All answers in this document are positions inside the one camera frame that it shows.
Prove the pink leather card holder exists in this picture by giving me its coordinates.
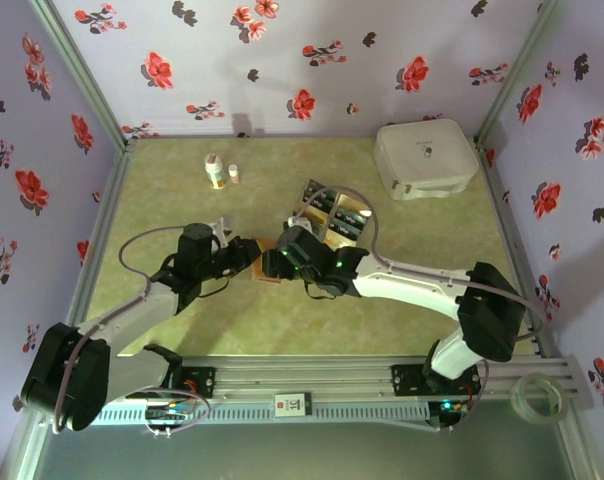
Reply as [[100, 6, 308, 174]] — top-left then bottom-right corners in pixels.
[[250, 236, 286, 285]]

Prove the gold VIP card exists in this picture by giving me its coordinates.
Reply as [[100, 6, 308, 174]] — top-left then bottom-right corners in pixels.
[[297, 202, 328, 231], [337, 194, 371, 217], [323, 233, 357, 251]]

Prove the large white pill bottle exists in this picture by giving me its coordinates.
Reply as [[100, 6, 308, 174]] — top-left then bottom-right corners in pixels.
[[204, 153, 228, 190]]

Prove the red and white label tag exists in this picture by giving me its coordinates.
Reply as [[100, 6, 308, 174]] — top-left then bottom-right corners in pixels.
[[274, 392, 313, 418]]

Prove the white zippered case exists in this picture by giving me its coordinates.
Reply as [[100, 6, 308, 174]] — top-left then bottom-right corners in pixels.
[[373, 118, 481, 202]]

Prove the clear tape roll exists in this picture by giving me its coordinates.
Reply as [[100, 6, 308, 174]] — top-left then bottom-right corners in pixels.
[[510, 372, 569, 426]]

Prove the left arm grey cable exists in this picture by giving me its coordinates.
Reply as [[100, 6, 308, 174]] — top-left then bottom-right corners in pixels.
[[51, 224, 212, 440]]

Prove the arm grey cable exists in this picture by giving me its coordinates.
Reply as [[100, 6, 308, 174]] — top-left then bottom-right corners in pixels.
[[51, 224, 212, 440], [299, 185, 546, 434]]

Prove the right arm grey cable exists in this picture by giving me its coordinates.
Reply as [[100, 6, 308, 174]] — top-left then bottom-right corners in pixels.
[[299, 185, 546, 434]]

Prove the long aluminium base rail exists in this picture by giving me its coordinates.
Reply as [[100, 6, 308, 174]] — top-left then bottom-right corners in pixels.
[[29, 353, 596, 409]]

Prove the aluminium side rail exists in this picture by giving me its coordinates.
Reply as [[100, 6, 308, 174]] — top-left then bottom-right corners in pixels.
[[64, 142, 138, 331], [476, 142, 557, 359]]

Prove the white slotted cable duct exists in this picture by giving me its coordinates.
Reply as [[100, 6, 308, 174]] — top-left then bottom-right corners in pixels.
[[89, 402, 431, 427]]

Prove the wired circuit board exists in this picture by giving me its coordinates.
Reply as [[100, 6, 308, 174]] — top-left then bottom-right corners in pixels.
[[431, 399, 471, 417], [145, 402, 196, 424]]

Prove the aluminium corner post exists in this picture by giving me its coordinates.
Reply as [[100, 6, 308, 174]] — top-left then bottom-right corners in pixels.
[[473, 0, 568, 149], [28, 0, 133, 151]]

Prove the aluminium lower frame rail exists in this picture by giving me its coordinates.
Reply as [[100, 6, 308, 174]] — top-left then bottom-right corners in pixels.
[[556, 419, 601, 480], [1, 414, 53, 480]]

